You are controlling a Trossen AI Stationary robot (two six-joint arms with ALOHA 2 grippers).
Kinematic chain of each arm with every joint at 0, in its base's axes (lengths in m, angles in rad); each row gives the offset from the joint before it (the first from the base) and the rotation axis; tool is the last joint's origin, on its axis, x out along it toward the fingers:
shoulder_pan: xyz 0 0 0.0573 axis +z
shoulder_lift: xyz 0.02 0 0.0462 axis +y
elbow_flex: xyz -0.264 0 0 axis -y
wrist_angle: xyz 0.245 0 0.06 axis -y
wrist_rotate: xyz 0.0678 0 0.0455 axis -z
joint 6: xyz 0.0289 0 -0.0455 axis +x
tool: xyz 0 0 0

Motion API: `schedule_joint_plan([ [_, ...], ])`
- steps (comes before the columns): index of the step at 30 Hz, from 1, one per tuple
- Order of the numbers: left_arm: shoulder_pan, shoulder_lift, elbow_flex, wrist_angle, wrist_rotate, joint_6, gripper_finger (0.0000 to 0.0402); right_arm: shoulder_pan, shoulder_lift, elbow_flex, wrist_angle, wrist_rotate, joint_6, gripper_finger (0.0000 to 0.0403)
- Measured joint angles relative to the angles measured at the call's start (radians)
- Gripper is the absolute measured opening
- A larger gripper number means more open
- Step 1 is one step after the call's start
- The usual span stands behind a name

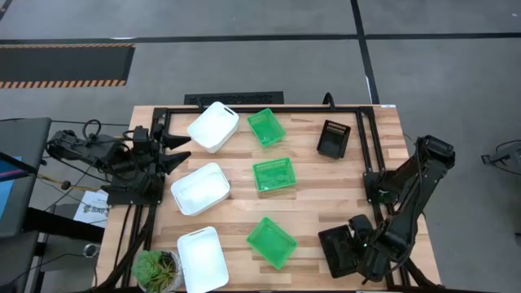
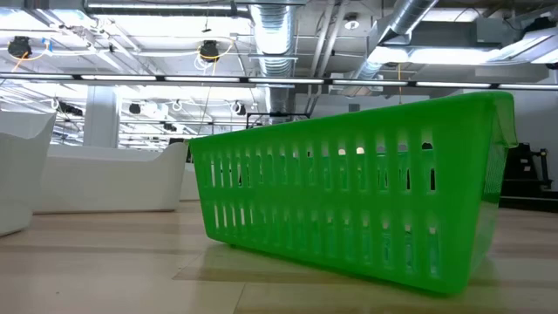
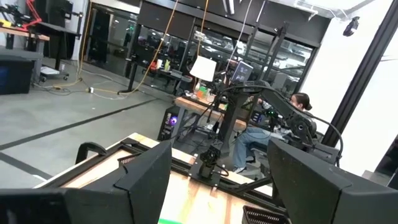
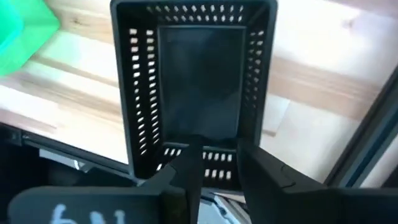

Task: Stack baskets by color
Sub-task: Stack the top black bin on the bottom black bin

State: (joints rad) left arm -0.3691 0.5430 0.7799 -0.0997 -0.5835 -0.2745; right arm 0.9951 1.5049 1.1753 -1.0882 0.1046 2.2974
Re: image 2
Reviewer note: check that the green slotted plastic basket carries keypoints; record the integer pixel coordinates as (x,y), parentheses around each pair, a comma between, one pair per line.
(305,218)

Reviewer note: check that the long ceiling light strip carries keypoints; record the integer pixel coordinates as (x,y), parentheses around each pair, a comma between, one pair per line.
(196,79)

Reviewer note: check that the white room pillar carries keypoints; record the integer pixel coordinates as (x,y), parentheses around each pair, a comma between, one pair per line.
(101,118)

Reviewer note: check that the black robot station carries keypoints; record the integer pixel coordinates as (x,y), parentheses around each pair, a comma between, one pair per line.
(523,170)

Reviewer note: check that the large ribbed ceiling duct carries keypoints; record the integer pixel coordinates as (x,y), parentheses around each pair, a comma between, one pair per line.
(274,35)

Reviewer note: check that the slanted silver ceiling duct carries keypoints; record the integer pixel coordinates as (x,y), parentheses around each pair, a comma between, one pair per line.
(405,17)

